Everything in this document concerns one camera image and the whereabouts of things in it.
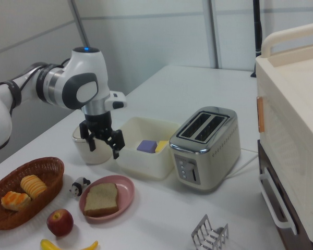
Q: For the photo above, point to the orange cabinet latch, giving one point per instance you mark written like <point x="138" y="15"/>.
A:
<point x="260" y="114"/>

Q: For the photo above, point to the black stand pole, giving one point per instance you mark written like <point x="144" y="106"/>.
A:
<point x="257" y="26"/>

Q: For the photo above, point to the yellow banana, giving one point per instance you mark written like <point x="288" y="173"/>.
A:
<point x="48" y="245"/>

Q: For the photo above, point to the panda figurine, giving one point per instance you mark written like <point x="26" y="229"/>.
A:
<point x="78" y="186"/>

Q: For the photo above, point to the silver cream two-slot toaster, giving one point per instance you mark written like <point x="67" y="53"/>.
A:
<point x="219" y="156"/>

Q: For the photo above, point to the red apple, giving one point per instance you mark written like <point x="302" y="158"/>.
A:
<point x="60" y="222"/>

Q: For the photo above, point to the long striped bread roll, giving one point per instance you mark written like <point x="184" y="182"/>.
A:
<point x="34" y="186"/>

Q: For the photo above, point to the white plastic box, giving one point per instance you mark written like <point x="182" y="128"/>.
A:
<point x="143" y="164"/>

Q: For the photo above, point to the grey metal rod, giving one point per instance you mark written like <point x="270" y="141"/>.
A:
<point x="81" y="23"/>

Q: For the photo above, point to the brown bread slice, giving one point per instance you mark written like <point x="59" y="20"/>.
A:
<point x="101" y="199"/>

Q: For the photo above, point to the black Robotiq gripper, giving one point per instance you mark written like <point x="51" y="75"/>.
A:
<point x="97" y="121"/>

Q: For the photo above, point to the white lidded canister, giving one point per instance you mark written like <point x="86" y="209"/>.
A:
<point x="101" y="154"/>

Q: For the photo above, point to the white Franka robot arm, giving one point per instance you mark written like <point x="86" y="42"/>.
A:
<point x="86" y="67"/>

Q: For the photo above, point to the pink plate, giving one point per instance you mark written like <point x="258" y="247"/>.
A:
<point x="125" y="190"/>

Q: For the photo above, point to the brown wicker basket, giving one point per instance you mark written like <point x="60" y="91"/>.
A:
<point x="50" y="172"/>

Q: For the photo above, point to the orange glazed bread roll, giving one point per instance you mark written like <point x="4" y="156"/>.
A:
<point x="15" y="201"/>

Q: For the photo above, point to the brown drawer base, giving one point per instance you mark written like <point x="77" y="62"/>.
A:
<point x="300" y="234"/>

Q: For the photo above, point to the metal toast rack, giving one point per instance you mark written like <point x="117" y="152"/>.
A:
<point x="208" y="234"/>

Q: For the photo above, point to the purple cube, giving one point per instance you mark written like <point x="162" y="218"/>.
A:
<point x="146" y="146"/>

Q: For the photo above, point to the yellow cube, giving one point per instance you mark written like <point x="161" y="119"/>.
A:
<point x="161" y="145"/>

